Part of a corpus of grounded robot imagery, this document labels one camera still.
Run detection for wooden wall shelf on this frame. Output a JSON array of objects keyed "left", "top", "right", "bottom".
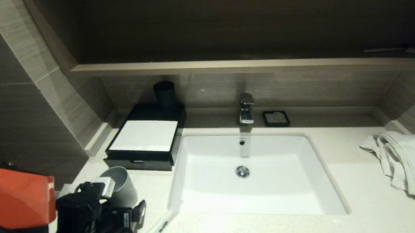
[{"left": 71, "top": 44, "right": 415, "bottom": 91}]

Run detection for white ceramic sink basin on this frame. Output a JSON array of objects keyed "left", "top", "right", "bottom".
[{"left": 164, "top": 124, "right": 351, "bottom": 226}]

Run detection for grey plastic cup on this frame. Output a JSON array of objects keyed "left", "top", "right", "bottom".
[{"left": 99, "top": 165, "right": 140, "bottom": 210}]

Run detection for black square soap dish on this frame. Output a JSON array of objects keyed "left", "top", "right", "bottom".
[{"left": 262, "top": 110, "right": 291, "bottom": 129}]

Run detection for chrome sink drain plug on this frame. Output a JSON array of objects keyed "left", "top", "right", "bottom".
[{"left": 236, "top": 165, "right": 251, "bottom": 179}]

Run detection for black plastic cup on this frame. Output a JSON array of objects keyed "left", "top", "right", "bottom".
[{"left": 154, "top": 80, "right": 177, "bottom": 111}]

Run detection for wrapped toothbrush with green mark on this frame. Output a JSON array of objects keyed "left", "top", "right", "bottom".
[{"left": 131, "top": 208, "right": 181, "bottom": 233}]

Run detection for white crumpled towel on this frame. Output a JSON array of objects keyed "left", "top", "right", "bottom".
[{"left": 358, "top": 130, "right": 415, "bottom": 207}]

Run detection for black drawer amenity box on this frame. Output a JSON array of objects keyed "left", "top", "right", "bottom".
[{"left": 101, "top": 102, "right": 190, "bottom": 175}]

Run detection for chrome faucet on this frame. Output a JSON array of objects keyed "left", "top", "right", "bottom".
[{"left": 236, "top": 93, "right": 256, "bottom": 126}]

